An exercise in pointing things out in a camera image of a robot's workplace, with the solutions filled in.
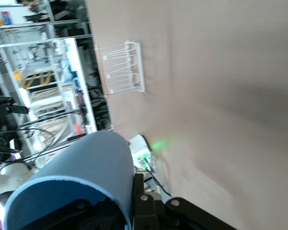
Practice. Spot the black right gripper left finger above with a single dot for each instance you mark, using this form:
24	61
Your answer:
76	215

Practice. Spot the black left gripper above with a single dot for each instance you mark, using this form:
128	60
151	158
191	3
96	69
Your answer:
0	101

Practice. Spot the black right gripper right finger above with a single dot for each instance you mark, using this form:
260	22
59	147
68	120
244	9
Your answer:
146	213

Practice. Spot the blue plastic cup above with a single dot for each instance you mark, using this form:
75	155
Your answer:
86	163

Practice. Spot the yellow black hazard stripe panel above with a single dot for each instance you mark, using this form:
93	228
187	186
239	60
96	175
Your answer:
36	80

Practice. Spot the small red box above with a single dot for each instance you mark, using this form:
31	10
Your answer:
78	129

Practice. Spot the brown table cover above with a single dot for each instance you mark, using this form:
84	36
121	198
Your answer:
218	72

